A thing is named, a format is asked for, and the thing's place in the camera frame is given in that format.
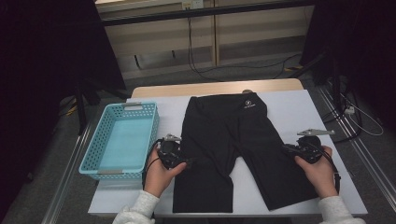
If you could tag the beige wooden cabinet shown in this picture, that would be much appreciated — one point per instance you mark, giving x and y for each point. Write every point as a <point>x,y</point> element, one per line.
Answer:
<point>162,34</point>

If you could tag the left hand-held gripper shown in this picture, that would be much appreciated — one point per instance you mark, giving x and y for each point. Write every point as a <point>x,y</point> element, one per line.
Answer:
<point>169,152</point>

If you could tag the metal floor rail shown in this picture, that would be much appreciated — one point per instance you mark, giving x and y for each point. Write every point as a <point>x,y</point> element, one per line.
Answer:
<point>67,177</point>
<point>367,158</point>

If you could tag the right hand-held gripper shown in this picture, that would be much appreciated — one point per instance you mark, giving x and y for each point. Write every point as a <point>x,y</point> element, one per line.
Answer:
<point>308,149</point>

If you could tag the light blue plastic basket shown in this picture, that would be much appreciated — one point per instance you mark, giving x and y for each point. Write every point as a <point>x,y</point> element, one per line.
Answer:
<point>93,149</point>

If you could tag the black horizontal bar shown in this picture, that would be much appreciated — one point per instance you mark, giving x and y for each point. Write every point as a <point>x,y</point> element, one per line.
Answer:
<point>202,11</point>

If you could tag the person's left hand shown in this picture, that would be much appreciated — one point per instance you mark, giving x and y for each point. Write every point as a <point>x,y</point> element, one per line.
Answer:
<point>158,179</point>

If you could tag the black shorts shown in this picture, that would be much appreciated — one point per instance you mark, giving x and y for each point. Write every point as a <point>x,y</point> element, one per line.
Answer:
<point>224,130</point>

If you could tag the person's right hand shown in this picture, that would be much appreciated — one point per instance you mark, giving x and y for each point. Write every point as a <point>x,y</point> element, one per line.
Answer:
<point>320,177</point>

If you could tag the white wall socket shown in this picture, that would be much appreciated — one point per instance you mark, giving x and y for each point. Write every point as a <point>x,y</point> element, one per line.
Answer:
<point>193,3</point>

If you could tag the white power plug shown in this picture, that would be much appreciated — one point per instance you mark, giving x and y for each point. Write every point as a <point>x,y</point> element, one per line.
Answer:
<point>350,109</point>

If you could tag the black stand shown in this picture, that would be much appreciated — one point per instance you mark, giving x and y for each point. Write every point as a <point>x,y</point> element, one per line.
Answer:
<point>81,115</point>
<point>335,87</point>

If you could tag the black curtain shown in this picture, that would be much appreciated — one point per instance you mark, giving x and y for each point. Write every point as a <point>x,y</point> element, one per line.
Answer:
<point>37,62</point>
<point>364,46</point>

